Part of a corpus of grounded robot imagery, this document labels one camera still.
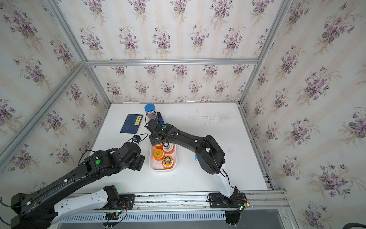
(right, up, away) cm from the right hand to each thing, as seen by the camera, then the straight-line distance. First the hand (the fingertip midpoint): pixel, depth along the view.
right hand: (157, 138), depth 88 cm
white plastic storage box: (0, -16, -3) cm, 16 cm away
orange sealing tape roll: (+1, -5, 0) cm, 5 cm away
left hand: (-6, -7, -18) cm, 20 cm away
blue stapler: (-1, +12, +18) cm, 22 cm away
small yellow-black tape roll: (+7, -14, -5) cm, 16 cm away
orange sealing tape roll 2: (+7, -7, -1) cm, 10 cm away
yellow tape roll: (+1, -10, -1) cm, 10 cm away
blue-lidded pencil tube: (-6, +19, +2) cm, 20 cm away
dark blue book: (-23, +8, +17) cm, 30 cm away
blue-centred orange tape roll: (+25, -12, 0) cm, 27 cm away
